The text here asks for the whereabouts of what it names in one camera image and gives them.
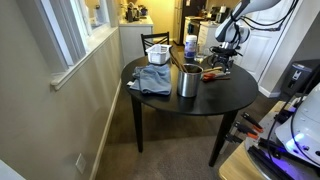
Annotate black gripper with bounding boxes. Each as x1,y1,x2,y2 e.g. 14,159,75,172
209,46,241,69

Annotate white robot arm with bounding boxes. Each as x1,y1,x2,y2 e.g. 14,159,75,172
211,0,299,70

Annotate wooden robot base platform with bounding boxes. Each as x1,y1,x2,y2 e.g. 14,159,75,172
218,99,294,180

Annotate light wooden spatula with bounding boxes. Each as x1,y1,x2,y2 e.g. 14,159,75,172
202,66,222,73

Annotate silver metal utensil holder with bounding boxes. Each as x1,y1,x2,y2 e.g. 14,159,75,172
177,64,203,98

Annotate wooden spoons in holder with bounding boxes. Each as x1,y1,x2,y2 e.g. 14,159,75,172
169,49,189,73

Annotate clear glass mug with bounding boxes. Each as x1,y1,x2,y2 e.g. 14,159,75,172
194,44,209,63

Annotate round black table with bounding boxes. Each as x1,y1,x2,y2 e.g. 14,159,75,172
121,56,258,167

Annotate white door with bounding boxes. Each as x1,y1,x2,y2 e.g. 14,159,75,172
235,0,293,81

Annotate black orange clamp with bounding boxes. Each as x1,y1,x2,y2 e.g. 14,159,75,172
234,122,258,139
241,112,263,133

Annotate white plastic basket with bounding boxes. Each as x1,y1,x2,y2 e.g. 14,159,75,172
145,44,171,65

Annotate black wooden chair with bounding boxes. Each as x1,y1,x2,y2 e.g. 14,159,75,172
141,32,169,54

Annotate blue cloth towel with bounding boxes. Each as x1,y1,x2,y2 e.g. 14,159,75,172
130,64,172,95

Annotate white kitchen counter cabinet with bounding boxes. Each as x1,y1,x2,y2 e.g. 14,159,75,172
119,16,154,65

